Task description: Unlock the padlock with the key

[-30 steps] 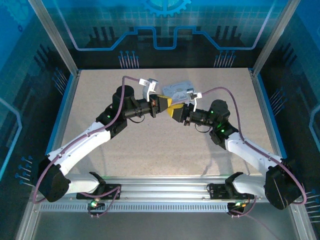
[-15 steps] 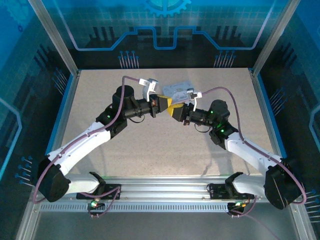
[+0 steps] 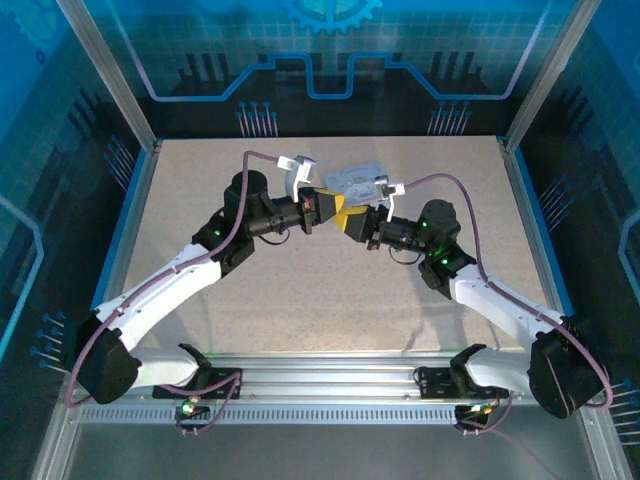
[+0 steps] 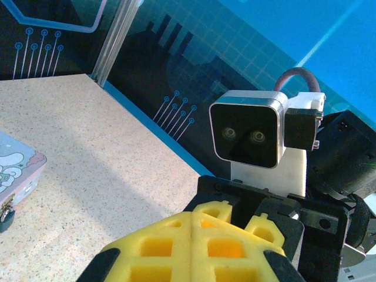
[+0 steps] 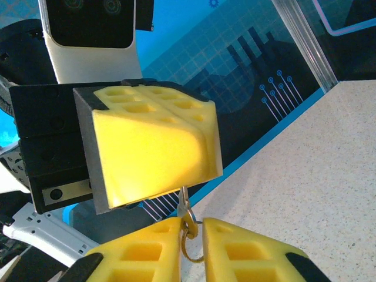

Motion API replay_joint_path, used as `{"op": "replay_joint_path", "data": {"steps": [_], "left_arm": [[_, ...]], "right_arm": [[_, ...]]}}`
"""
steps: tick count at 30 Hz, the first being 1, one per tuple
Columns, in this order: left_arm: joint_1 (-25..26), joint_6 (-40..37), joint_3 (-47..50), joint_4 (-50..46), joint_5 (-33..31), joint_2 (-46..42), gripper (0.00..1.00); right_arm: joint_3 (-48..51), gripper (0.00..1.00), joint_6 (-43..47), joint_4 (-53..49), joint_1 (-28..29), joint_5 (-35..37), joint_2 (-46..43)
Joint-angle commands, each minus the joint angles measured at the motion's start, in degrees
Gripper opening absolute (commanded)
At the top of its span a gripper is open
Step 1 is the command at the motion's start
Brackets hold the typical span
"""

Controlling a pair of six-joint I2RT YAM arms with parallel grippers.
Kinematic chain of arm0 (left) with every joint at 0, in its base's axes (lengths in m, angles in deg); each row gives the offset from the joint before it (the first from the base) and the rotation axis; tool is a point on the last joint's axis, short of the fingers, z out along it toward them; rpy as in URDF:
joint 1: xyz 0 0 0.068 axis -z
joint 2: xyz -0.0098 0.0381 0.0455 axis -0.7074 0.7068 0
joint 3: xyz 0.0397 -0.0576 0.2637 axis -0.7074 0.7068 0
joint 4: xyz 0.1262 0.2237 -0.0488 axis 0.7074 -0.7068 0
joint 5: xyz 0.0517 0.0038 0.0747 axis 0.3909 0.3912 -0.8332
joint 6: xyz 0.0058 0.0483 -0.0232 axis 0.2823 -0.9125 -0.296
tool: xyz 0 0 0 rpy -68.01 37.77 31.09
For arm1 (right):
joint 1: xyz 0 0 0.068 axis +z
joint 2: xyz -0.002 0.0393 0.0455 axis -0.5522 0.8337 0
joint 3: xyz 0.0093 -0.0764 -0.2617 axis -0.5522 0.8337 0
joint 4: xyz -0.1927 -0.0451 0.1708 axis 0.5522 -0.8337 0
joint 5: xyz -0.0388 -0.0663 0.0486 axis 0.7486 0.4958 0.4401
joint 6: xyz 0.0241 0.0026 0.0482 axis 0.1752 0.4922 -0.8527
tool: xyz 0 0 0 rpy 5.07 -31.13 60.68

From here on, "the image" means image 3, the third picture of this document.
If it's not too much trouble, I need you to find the pale blue cartoon print box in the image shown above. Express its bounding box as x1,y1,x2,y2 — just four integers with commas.
323,160,389,207

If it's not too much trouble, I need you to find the black connector with LEDs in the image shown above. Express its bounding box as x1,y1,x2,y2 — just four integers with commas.
454,399,495,425
174,397,211,422

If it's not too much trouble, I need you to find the aluminium side rail blue edge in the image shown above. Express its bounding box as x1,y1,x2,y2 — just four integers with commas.
91,138,164,314

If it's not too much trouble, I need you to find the aluminium mounting rail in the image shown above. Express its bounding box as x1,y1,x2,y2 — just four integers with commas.
132,352,544,409

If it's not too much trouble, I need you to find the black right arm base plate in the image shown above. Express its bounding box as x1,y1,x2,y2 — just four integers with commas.
416,366,511,401

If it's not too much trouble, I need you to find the aluminium frame post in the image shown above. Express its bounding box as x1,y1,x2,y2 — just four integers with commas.
54,0,162,154
502,0,604,154

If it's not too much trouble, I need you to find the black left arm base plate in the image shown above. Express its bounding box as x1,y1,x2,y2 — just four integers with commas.
152,366,243,401

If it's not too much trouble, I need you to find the grey slotted cable duct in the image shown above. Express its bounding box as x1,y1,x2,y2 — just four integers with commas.
79,405,586,426

